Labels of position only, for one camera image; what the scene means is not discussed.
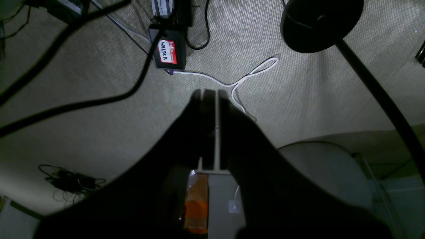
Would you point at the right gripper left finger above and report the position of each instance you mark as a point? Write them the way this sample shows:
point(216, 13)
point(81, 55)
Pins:
point(147, 200)

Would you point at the black box with name tag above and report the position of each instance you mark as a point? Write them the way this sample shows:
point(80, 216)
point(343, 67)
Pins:
point(170, 51)

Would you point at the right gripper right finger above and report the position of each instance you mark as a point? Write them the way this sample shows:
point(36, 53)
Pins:
point(278, 201)

